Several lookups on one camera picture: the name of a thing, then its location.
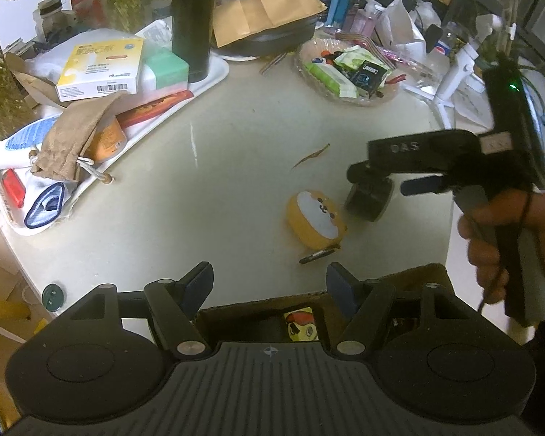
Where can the tall glass vase with bamboo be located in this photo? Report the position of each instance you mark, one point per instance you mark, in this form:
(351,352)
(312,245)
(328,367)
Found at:
(2,91)

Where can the black zip case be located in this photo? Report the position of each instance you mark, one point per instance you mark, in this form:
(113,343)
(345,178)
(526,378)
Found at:
(272,38)

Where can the wide black tape roll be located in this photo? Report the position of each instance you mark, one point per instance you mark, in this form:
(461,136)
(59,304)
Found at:
(368,200)

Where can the yellow and white carton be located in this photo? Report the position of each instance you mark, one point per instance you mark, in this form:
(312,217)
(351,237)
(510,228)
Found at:
(100,68)

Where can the round orange plush toy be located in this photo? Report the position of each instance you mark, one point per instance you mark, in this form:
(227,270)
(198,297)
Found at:
(315,218)

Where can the brown paper envelope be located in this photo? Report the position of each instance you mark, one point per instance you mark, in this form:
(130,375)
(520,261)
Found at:
(263,9)

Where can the cardboard box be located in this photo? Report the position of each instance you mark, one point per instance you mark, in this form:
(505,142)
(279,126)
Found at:
(254,311)

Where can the black thermos bottle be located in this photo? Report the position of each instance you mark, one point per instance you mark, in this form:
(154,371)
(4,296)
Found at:
(193,22)

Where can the white plastic tray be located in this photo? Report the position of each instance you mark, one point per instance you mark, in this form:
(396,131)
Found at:
(209,77)

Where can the green round cap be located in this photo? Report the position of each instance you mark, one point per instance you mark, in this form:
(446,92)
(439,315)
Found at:
(53,297)

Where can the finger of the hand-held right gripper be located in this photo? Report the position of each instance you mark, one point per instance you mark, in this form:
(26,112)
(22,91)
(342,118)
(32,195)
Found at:
(368,170)
(422,186)

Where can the glass bowl of snack packets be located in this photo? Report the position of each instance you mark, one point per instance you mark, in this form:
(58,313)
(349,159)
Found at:
(345,72)

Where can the blue carton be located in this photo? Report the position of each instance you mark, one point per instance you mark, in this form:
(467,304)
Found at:
(343,4)

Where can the red flat packet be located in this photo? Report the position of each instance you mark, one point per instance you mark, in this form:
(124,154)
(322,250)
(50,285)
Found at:
(154,106)

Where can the dried brown leaf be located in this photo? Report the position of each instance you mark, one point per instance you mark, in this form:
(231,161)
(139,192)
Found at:
(311,154)

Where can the orange jar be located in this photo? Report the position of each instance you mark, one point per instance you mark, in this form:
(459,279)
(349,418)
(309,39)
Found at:
(109,141)

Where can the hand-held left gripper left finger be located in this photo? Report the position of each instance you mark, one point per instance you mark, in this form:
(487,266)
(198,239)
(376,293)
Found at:
(197,284)

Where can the white tripod stand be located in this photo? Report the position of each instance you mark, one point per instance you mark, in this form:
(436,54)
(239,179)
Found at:
(454,77)

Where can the blue and white packet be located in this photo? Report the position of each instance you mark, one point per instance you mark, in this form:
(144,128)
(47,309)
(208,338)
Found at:
(45,204)

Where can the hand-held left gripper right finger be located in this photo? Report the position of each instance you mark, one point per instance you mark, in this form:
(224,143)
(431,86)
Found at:
(340,287)

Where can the white and blue tube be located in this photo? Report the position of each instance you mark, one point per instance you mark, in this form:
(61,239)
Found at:
(22,138)

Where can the white plastic bag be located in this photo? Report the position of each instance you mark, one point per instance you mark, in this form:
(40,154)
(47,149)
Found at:
(399,27)

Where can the mint green box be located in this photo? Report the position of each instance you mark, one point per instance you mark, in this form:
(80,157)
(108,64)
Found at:
(166,70)

